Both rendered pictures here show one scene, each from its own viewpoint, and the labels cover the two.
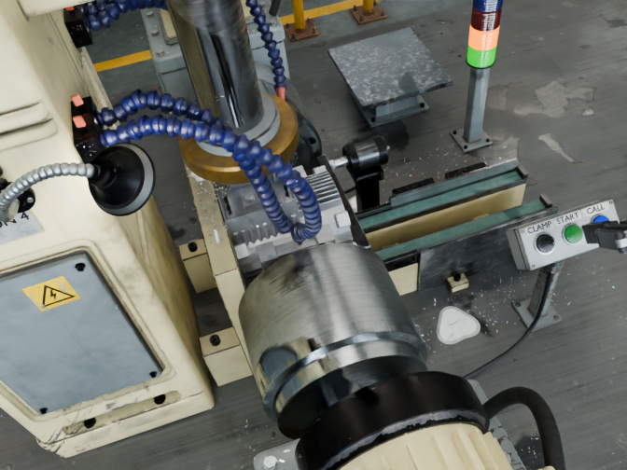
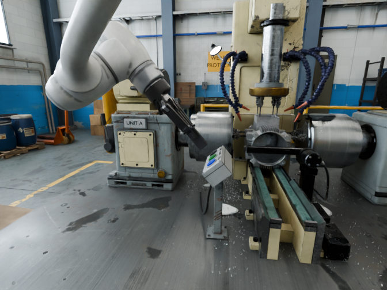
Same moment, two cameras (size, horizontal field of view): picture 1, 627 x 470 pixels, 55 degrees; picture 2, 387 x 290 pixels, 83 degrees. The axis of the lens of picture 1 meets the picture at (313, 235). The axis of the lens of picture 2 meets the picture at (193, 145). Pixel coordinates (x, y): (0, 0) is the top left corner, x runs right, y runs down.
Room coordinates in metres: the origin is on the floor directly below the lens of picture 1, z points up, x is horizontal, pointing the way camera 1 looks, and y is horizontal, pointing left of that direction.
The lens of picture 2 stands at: (0.73, -1.05, 1.28)
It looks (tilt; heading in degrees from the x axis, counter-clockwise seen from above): 14 degrees down; 109
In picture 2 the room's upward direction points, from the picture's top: straight up
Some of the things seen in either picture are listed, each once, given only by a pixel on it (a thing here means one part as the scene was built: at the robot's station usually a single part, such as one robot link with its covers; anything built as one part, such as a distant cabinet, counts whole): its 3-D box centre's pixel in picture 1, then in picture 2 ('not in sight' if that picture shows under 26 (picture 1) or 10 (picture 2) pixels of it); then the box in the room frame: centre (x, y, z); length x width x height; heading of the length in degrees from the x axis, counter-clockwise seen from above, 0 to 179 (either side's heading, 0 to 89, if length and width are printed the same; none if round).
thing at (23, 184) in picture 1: (64, 184); (221, 54); (0.44, 0.23, 1.46); 0.18 x 0.11 x 0.13; 100
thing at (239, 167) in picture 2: not in sight; (239, 167); (0.60, 0.10, 0.86); 0.07 x 0.06 x 0.12; 10
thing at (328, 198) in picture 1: (287, 232); (265, 143); (0.72, 0.05, 1.01); 0.20 x 0.19 x 0.19; 100
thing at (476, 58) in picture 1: (481, 51); not in sight; (1.11, -0.43, 1.05); 0.06 x 0.06 x 0.04
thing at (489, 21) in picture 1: (486, 14); not in sight; (1.11, -0.43, 1.14); 0.06 x 0.06 x 0.04
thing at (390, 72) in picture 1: (387, 83); not in sight; (1.31, -0.26, 0.86); 0.27 x 0.24 x 0.12; 10
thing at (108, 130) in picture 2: not in sight; (112, 132); (0.01, -0.19, 1.07); 0.08 x 0.07 x 0.20; 100
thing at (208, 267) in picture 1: (210, 271); (260, 144); (0.69, 0.20, 0.97); 0.30 x 0.11 x 0.34; 10
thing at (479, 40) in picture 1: (483, 34); not in sight; (1.11, -0.43, 1.10); 0.06 x 0.06 x 0.04
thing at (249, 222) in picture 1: (257, 204); (265, 123); (0.71, 0.09, 1.11); 0.12 x 0.11 x 0.07; 100
